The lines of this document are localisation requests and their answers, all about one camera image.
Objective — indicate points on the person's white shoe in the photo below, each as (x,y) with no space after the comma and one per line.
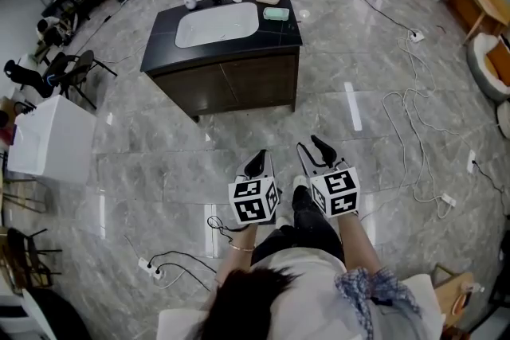
(299,182)

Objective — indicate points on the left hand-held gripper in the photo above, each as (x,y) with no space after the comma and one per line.
(249,203)

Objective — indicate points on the person's left forearm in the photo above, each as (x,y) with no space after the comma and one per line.
(239,263)

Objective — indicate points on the white power strip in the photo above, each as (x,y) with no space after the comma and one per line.
(150,268)
(449,200)
(417,37)
(471,161)

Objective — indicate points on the person's right forearm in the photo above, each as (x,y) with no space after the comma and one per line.
(358,247)

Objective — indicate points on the white box table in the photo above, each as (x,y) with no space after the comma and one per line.
(56,139)

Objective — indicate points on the grey round floor cushion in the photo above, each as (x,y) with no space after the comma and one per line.
(504,119)

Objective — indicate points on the dark wooden chair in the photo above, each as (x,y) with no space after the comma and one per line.
(28,259)

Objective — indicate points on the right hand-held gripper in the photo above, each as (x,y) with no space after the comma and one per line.
(338,191)

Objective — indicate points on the dark wooden sink cabinet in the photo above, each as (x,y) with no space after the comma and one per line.
(223,79)

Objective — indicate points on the person's black trousers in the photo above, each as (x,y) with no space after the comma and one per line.
(311,227)

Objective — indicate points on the translucent soap dish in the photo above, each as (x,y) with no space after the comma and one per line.
(287,14)

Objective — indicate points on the black gaming chair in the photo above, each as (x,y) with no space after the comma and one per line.
(28,77)

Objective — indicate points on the grey beanbag seat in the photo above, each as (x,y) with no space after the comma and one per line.
(484,67)

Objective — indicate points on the blue checked cloth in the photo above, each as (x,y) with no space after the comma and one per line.
(358,290)

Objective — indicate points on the person's white shirt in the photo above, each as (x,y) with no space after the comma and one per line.
(315,282)

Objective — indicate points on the round floor drain cover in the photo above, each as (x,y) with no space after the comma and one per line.
(304,14)

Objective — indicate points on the orange cushion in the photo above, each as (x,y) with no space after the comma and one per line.
(501,61)

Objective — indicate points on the green soap bar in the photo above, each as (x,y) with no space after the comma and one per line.
(275,13)

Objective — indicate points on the small wooden stool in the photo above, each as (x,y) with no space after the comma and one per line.
(454,290)

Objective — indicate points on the white sink basin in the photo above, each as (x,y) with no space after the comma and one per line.
(217,26)

